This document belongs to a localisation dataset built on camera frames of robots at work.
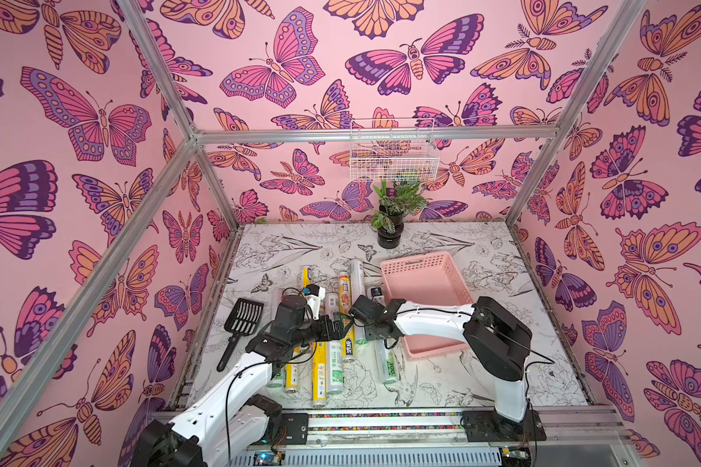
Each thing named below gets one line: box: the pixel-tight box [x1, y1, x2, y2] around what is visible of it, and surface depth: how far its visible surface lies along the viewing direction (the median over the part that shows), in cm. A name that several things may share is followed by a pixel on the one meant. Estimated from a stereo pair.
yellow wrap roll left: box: [283, 361, 299, 394], surface depth 81 cm
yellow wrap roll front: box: [310, 341, 329, 409], surface depth 81 cm
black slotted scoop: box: [217, 297, 264, 372], surface depth 96 cm
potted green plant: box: [369, 179, 429, 250], surface depth 97 cm
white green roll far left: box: [265, 372, 285, 390], surface depth 81 cm
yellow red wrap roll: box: [338, 272, 355, 359], surface depth 96 cm
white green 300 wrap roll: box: [373, 339, 399, 386], surface depth 82 cm
